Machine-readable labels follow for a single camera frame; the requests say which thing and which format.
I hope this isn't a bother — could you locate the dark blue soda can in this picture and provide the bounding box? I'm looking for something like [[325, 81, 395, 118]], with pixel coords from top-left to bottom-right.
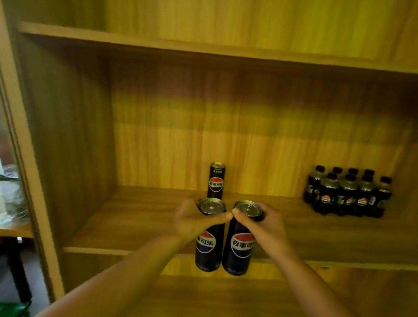
[[206, 161, 227, 201], [189, 196, 229, 274], [220, 198, 266, 279]]

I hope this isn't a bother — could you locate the person's right hand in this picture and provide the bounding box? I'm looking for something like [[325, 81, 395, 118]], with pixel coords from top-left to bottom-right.
[[227, 199, 297, 263]]

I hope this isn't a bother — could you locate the cluster of black soda bottles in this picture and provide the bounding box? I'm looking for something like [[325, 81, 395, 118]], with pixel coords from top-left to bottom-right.
[[301, 162, 395, 223]]

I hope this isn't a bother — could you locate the person's left hand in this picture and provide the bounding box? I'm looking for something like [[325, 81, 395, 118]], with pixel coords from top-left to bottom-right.
[[170, 196, 235, 250]]

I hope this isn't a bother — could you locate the person's left forearm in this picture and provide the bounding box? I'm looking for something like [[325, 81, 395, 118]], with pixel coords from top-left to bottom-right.
[[31, 218, 189, 317]]

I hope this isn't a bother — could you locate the person's right forearm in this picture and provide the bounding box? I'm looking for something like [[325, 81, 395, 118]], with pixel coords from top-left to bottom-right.
[[265, 246, 414, 317]]

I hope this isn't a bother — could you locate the clear plastic bag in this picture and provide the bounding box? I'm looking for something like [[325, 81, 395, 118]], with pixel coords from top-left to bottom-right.
[[0, 164, 36, 228]]

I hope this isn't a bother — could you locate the wooden shelf board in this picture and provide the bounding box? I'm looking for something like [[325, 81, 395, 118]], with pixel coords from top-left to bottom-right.
[[17, 19, 418, 79], [63, 171, 418, 293]]

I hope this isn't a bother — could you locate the wooden shelf cabinet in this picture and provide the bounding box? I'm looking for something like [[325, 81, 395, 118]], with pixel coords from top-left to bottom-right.
[[0, 0, 418, 317]]

